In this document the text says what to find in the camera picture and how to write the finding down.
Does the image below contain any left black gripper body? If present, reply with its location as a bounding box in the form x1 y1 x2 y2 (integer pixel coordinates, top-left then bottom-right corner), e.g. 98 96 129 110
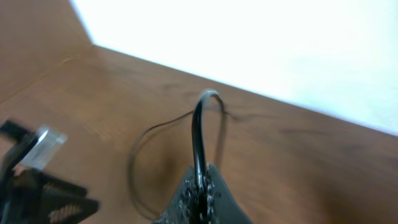
1 119 38 224

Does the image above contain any black USB cable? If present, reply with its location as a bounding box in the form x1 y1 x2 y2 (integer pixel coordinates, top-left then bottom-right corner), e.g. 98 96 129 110
127 89 242 224

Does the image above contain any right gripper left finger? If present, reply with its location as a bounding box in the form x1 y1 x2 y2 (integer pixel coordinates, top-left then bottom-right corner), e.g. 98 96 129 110
152 167 199 224

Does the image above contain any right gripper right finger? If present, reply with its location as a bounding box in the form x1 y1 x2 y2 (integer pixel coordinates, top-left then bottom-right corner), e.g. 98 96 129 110
205 163 252 224

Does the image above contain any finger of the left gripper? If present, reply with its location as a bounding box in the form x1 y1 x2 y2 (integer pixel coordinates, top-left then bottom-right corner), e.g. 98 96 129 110
12 195 100 224
14 169 88 199

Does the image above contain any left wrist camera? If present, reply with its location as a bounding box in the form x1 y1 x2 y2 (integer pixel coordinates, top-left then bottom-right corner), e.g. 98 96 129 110
21 126 68 170

